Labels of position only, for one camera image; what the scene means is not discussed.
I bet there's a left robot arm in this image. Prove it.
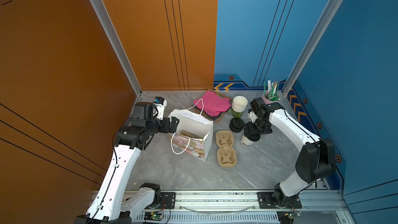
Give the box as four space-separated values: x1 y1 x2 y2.
74 96 179 224

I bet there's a stack of black lids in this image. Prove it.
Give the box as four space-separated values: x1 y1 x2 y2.
229 118 244 133

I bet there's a bundle of wrapped straws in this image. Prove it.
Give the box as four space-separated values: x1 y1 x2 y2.
264 80 280 102

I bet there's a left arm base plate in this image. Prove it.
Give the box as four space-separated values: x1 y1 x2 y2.
145 191 176 209

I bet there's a white takeout coffee cup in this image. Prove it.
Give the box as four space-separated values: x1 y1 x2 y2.
240 136 260 147

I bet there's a green circuit board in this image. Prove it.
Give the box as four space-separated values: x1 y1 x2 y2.
143 212 164 224

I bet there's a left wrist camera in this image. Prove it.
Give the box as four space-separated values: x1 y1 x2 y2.
153 96 167 120

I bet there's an aluminium front rail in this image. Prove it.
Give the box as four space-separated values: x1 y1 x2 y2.
122 189 355 224

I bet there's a brown cardboard napkin holder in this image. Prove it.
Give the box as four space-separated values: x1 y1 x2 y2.
191 89 232 123

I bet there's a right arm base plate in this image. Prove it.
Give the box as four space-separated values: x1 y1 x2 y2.
257 191 302 209

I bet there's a pink straw holder cup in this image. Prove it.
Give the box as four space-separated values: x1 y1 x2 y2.
261 94 280 104

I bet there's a dark grey napkin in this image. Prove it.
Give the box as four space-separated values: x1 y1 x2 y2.
196 105 231 121

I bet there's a stack of paper cups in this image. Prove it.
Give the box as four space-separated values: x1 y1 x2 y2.
232 95 248 118

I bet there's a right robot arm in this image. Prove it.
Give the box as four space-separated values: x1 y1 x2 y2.
241 98 336 208

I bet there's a single beige pulp cup carrier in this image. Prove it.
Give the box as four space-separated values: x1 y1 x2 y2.
179 131 195 139

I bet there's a pink napkin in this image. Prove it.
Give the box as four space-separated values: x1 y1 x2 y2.
193 90 232 109

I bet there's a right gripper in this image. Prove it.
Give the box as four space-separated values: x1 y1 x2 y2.
241 117 270 136

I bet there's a white paper gift bag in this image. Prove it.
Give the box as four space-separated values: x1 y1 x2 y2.
169 107 214 161

